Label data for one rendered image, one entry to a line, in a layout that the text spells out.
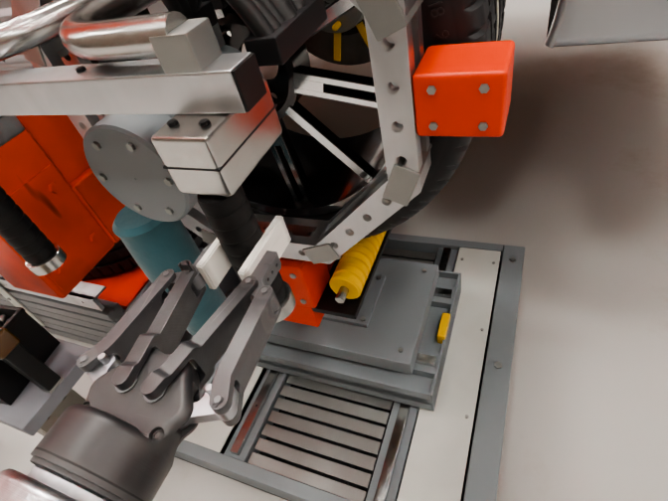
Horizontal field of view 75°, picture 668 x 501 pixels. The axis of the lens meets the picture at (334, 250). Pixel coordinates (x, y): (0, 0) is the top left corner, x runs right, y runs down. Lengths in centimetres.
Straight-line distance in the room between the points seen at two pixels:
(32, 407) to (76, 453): 70
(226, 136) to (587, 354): 113
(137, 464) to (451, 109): 40
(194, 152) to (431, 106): 26
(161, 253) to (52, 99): 31
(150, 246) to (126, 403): 38
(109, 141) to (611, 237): 142
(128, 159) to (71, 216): 51
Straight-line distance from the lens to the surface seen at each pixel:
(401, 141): 51
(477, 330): 121
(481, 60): 48
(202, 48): 32
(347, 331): 106
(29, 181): 96
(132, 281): 139
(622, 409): 125
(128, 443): 29
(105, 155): 53
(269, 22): 36
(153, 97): 36
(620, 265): 153
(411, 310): 107
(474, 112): 48
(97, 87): 39
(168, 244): 68
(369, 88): 61
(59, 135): 101
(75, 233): 101
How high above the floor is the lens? 107
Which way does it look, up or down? 43 degrees down
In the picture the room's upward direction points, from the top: 16 degrees counter-clockwise
